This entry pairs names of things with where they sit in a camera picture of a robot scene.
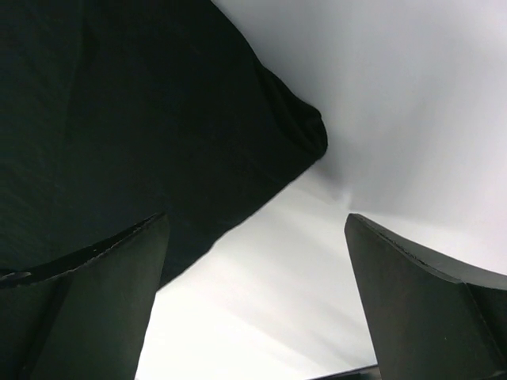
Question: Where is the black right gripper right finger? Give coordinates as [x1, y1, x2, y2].
[345, 214, 506, 379]

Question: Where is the black t-shirt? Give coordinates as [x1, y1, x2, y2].
[1, 1, 327, 284]

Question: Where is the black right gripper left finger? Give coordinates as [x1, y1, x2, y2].
[1, 214, 170, 379]

